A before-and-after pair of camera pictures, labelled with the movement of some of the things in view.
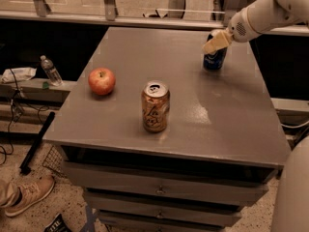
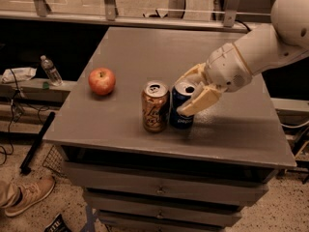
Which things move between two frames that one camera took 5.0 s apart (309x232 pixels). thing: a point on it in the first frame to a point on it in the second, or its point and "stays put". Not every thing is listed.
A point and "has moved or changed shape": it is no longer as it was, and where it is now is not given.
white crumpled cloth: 23,73 stays put
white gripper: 239,29 to 226,68
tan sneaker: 21,190 stays put
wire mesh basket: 53,159 stays put
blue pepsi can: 214,61 has moved or changed shape
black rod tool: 36,142 stays put
